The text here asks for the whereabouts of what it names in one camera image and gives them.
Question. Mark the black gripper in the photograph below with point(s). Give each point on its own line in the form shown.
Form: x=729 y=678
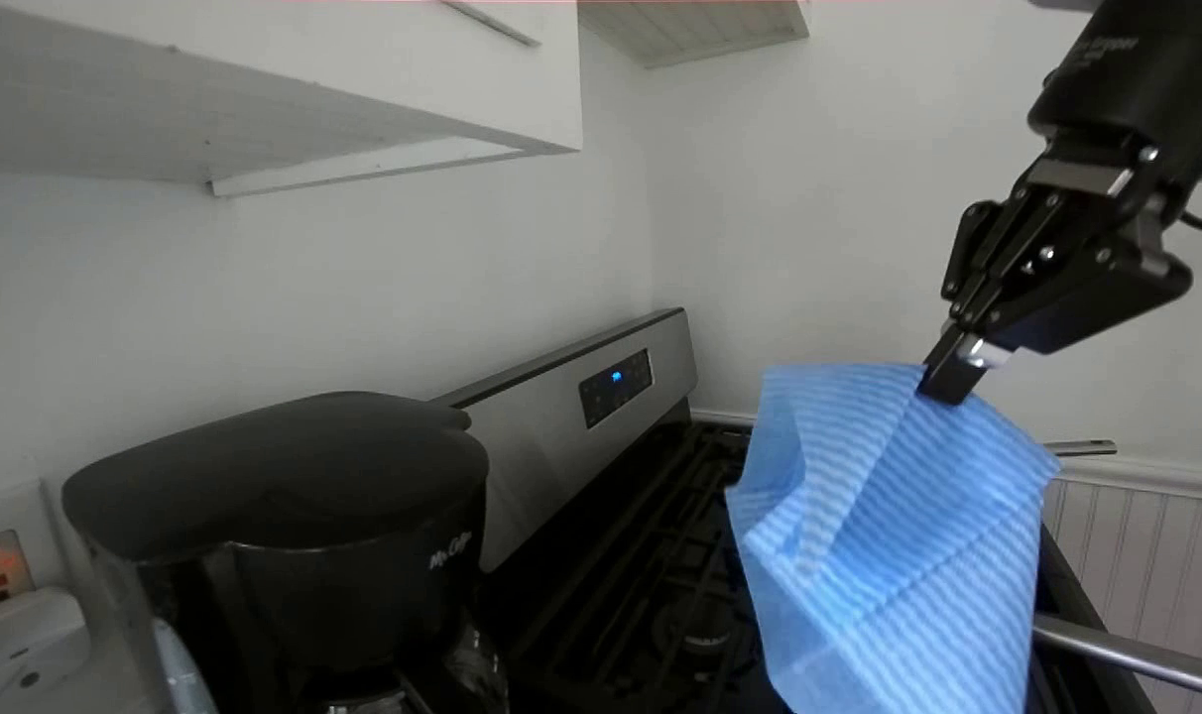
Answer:
x=1062 y=263

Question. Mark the blue striped fabric cloth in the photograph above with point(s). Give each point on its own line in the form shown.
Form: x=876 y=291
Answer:
x=889 y=530

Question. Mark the black gas stove steel panel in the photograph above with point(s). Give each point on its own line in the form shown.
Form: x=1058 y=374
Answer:
x=572 y=422

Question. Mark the black coffee maker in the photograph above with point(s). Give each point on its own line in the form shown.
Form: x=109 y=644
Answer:
x=295 y=490

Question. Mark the white appliance orange display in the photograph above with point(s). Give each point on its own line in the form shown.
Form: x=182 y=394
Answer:
x=11 y=637

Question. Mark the white wall cabinet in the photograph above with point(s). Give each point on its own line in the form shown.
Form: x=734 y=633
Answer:
x=229 y=80

